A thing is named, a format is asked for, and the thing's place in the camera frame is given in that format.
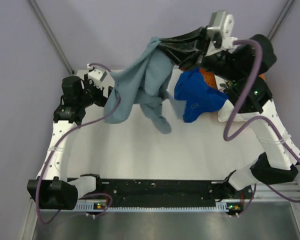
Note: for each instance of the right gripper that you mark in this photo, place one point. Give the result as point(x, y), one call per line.
point(185, 59)

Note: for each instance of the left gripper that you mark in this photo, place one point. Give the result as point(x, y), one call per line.
point(102, 99)

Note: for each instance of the grey-blue t shirt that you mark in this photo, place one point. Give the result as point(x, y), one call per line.
point(144, 83)

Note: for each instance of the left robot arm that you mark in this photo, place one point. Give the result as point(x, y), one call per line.
point(51, 190)

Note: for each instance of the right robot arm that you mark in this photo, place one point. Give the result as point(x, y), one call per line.
point(224, 75)

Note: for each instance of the orange basket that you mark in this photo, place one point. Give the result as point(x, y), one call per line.
point(215, 82)

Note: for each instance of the royal blue t shirt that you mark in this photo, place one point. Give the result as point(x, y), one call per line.
point(198, 96)

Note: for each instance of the white printed t shirt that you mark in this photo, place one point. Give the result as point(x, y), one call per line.
point(225, 112)

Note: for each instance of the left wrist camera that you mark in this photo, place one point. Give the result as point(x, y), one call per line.
point(96, 75)

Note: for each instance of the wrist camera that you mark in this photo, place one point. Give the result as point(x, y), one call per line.
point(220, 22)
point(96, 75)

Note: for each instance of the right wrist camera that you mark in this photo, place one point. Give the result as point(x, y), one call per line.
point(220, 22)

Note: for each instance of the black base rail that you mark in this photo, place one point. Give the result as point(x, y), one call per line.
point(150, 193)

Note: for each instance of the aluminium frame profile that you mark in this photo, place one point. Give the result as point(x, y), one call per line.
point(264, 194)

